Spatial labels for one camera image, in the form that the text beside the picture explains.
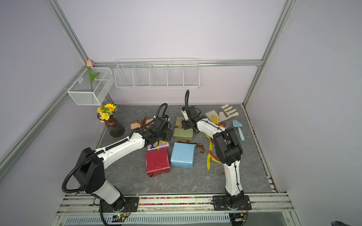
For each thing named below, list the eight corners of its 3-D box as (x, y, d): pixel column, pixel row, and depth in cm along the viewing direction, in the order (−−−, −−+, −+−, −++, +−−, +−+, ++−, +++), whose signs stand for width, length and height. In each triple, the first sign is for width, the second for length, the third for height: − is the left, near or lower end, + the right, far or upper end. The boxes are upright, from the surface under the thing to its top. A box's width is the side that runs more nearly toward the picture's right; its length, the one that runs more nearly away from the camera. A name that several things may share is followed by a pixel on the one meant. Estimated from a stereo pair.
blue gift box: (171, 166, 88) (169, 162, 83) (175, 146, 97) (174, 141, 91) (193, 169, 87) (193, 165, 81) (195, 149, 96) (195, 144, 90)
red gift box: (148, 178, 84) (146, 174, 78) (148, 156, 93) (145, 151, 87) (170, 173, 86) (169, 169, 80) (168, 152, 94) (166, 147, 88)
